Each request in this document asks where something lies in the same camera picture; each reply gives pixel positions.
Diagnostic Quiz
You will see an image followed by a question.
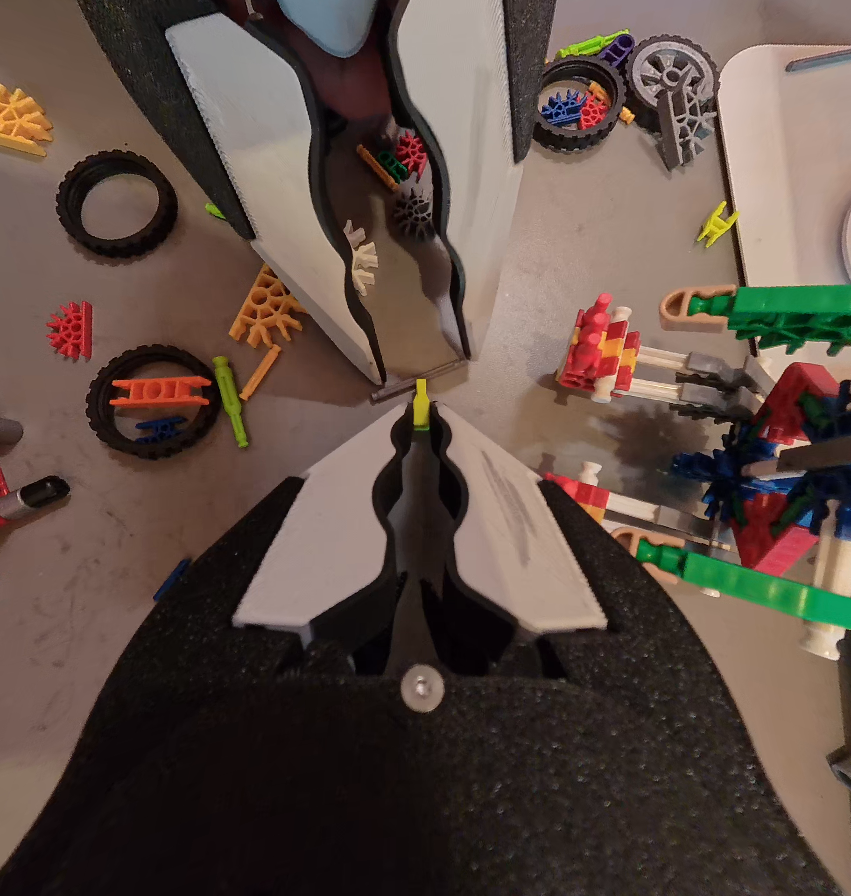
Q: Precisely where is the white snowflake connector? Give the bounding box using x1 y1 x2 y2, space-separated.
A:
343 219 380 296

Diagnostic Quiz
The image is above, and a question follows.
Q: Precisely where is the dark grey snowflake connector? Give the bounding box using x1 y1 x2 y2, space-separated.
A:
392 188 438 240

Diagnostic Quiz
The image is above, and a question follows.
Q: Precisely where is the small blue connector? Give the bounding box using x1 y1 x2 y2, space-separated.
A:
134 416 188 445

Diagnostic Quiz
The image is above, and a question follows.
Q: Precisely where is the thin grey rod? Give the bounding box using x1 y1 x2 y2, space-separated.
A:
371 358 463 403

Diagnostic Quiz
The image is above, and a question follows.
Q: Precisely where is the red half-round connector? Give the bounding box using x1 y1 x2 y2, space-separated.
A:
46 301 93 361

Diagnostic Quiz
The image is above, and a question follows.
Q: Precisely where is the grey lattice connector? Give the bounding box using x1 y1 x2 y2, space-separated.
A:
655 77 719 172

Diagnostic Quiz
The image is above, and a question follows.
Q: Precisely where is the grey blue bar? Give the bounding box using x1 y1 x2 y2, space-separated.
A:
785 44 851 74

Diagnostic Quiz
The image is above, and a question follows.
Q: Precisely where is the empty black toy tyre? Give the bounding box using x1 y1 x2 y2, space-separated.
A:
56 150 180 259

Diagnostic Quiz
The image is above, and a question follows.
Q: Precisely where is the short orange rod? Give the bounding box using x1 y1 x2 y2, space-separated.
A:
356 143 400 191
588 80 636 126
239 344 282 402

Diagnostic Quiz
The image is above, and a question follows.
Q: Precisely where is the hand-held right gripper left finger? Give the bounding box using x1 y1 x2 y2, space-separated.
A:
232 402 407 648

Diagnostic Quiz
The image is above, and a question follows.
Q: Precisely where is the orange lattice connector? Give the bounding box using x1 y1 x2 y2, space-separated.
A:
228 262 307 349

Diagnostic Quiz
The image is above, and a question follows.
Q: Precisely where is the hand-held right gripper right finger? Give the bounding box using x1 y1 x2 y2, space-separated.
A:
432 405 608 639

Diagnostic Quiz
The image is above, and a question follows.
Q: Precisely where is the blue fan connector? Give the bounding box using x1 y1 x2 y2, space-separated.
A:
541 90 586 127

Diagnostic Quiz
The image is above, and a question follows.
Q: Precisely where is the blue lattice connector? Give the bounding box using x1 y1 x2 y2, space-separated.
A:
152 556 192 603

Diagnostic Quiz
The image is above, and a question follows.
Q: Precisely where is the grey spoked toy wheel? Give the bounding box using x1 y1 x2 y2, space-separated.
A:
625 35 722 134

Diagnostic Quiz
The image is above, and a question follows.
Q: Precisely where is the white board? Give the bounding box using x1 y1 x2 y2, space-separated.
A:
716 43 851 288

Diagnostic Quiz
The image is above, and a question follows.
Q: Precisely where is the orange ladder piece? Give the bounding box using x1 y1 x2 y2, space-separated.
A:
109 376 212 408

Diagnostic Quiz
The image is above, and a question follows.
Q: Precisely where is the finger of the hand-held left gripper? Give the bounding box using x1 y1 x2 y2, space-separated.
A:
389 0 526 361
165 10 390 386

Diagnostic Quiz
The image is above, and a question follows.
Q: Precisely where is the yellow fan connector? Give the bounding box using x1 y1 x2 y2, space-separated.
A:
0 84 54 157

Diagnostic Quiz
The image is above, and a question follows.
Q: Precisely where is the multicolour construction toy model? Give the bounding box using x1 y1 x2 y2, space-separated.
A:
544 283 851 662

